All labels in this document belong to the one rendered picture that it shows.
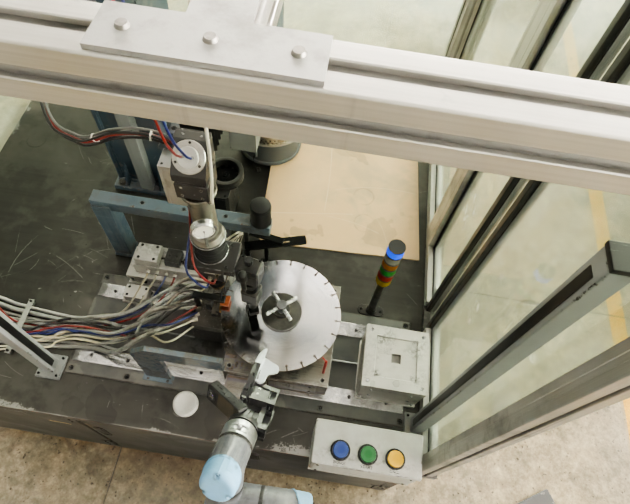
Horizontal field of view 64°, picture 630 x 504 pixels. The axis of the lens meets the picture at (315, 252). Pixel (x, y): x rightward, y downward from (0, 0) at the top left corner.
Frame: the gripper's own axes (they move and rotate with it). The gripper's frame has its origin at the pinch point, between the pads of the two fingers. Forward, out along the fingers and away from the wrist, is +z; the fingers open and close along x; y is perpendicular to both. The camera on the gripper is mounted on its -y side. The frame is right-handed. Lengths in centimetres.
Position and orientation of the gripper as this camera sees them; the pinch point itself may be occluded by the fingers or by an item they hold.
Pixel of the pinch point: (258, 369)
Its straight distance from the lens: 130.3
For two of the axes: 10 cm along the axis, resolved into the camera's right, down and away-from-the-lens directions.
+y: 9.6, 2.7, -0.7
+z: 1.9, -4.1, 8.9
